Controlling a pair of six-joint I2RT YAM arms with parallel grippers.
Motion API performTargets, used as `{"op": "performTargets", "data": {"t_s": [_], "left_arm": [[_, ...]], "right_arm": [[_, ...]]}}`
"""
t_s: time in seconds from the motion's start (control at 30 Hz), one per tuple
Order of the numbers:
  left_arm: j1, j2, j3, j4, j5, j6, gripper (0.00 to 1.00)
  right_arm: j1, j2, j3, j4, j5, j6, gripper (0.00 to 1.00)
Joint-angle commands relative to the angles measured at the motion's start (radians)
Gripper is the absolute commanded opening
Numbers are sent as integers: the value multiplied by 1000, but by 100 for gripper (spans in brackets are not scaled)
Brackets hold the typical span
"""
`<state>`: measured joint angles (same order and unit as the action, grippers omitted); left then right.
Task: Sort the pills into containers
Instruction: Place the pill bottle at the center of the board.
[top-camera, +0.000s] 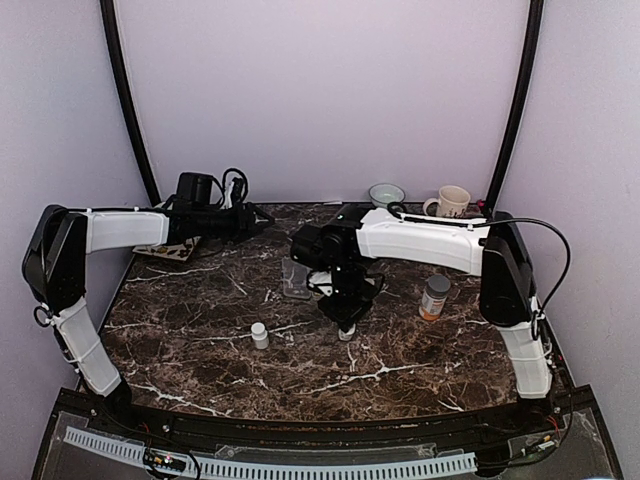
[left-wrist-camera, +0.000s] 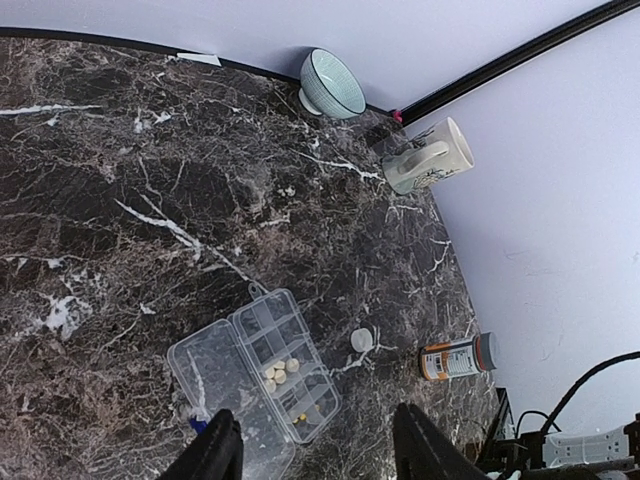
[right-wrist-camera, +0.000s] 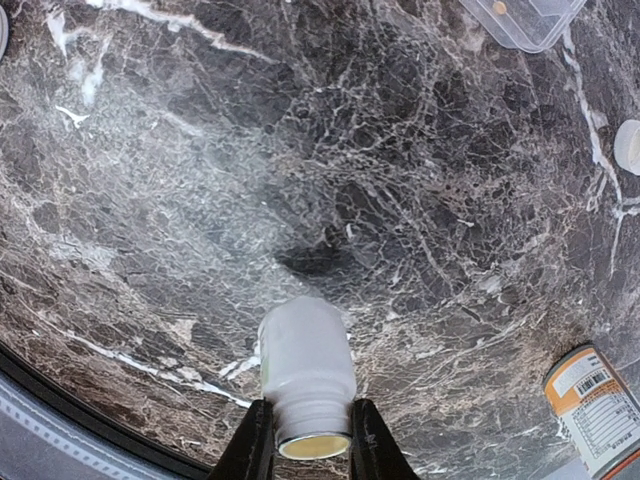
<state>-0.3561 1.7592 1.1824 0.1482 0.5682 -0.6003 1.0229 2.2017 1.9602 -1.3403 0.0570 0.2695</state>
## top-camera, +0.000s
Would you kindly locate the black left frame post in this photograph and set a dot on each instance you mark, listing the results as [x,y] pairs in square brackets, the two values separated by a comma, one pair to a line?
[123,88]

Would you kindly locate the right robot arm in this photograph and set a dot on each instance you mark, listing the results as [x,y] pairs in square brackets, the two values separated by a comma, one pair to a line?
[340,253]

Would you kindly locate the white slotted cable duct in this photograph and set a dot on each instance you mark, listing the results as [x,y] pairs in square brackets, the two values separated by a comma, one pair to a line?
[234,462]

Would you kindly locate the orange pill bottle grey cap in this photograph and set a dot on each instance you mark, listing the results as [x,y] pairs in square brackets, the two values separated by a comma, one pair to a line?
[434,296]

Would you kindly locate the black frame post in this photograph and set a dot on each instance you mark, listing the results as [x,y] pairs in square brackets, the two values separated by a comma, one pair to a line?
[123,88]
[521,89]

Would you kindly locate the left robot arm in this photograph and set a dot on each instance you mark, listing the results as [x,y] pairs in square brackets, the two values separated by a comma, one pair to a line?
[69,244]

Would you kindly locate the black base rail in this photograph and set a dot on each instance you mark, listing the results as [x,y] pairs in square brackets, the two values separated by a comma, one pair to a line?
[486,428]

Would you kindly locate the black right frame post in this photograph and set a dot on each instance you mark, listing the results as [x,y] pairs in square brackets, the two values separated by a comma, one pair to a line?
[521,89]

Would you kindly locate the square floral ceramic plate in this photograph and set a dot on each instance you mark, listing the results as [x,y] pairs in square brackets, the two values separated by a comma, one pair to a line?
[180,252]

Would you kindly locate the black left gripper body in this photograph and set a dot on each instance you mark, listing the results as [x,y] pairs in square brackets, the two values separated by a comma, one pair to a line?
[242,229]

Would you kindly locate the clear plastic pill organizer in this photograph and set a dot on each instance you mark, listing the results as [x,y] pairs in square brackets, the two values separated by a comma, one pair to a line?
[294,279]

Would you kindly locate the white pill bottle front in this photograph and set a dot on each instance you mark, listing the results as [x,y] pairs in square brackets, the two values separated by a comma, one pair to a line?
[259,335]

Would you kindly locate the small teal patterned bowl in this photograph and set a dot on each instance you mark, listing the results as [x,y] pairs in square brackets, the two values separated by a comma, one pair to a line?
[382,194]

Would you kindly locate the cream ceramic mug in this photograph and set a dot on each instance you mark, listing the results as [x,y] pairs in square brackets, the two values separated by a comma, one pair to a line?
[452,202]

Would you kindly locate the white pill bottle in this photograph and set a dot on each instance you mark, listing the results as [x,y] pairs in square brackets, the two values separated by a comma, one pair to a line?
[259,335]
[347,335]

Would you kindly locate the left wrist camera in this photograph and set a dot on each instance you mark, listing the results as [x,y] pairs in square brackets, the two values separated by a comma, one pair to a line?
[235,188]

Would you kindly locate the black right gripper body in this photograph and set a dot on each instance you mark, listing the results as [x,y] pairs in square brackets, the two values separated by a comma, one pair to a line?
[350,304]

